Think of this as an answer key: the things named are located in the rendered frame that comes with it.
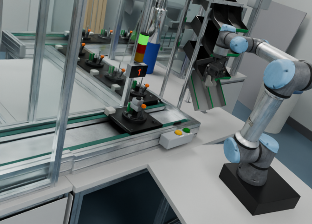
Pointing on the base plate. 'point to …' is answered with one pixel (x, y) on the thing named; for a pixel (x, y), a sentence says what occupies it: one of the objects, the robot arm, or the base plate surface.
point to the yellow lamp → (139, 57)
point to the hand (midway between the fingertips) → (204, 86)
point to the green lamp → (143, 39)
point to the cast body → (137, 101)
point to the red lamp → (141, 48)
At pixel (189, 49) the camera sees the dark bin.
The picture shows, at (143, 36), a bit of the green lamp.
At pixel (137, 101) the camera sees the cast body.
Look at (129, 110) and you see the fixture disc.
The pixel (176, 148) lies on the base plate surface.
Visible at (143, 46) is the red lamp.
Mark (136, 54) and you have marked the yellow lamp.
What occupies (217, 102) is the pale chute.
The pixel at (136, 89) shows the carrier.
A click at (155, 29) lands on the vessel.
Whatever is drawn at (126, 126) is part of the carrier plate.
